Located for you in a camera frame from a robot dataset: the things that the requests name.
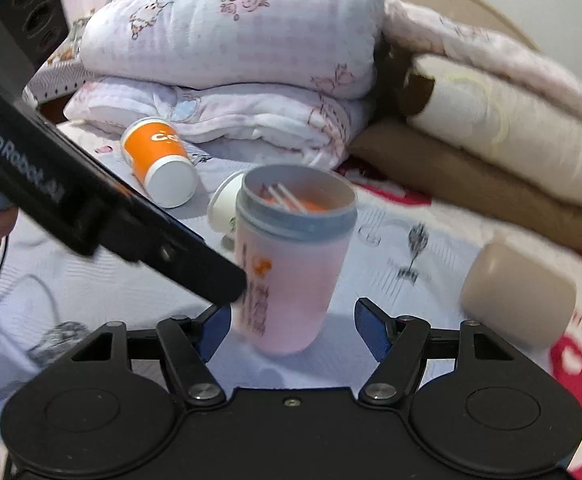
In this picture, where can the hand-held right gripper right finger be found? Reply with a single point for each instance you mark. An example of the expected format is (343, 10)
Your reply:
(370, 330)

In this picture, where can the beige cup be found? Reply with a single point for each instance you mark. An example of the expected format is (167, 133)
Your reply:
(516, 295)

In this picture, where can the orange paper cup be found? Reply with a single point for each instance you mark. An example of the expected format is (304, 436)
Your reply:
(156, 152)

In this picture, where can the white paper cup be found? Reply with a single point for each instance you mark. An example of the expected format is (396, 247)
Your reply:
(221, 205)

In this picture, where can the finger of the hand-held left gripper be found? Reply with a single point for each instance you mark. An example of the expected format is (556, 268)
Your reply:
(186, 260)

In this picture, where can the white printed bed sheet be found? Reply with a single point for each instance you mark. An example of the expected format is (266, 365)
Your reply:
(121, 280)

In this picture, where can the pink cup with blue rim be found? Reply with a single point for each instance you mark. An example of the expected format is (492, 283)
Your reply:
(291, 280)

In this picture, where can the cream folded blanket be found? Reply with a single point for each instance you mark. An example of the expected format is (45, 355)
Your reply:
(521, 135)

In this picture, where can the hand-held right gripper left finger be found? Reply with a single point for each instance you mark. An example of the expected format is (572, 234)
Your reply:
(217, 332)

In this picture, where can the white pink printed folded quilt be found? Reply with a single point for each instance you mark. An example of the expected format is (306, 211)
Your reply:
(251, 115)

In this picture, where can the pale pink quilt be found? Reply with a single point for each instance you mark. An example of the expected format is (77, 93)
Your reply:
(471, 42)

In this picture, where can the pink floral pillow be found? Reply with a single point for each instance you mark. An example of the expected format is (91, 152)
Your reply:
(231, 35)

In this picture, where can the brown folded blanket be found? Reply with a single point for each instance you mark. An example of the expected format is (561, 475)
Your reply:
(471, 185)

